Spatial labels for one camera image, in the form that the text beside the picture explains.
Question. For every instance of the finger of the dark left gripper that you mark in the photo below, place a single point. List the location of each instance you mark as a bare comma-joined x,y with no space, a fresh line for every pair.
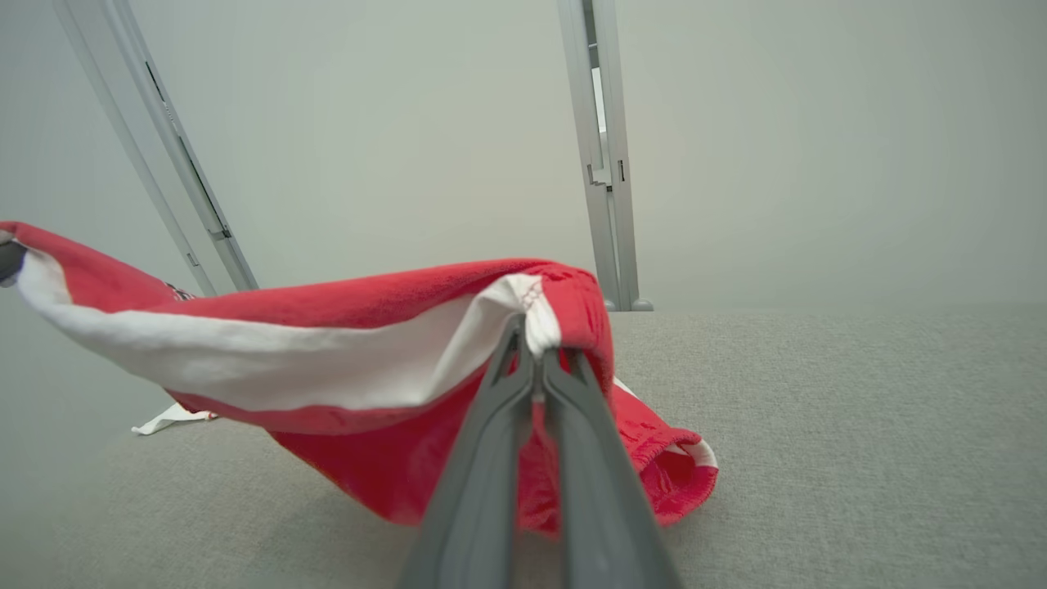
10,263

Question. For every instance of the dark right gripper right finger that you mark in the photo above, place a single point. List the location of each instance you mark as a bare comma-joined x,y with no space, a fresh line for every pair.
597,491

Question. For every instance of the red white basketball shorts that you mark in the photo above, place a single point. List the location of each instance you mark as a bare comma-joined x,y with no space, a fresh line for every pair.
368,303

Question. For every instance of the grey fabric sofa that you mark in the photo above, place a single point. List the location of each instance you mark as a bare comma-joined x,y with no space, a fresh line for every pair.
818,450

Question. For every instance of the red white basketball jersey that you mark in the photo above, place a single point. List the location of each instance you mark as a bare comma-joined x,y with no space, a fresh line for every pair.
168,419

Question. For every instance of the grey partition post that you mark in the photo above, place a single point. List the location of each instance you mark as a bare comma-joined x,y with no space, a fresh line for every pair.
609,204
176,164

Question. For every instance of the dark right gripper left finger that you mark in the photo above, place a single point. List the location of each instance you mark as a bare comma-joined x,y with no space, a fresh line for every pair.
483,474

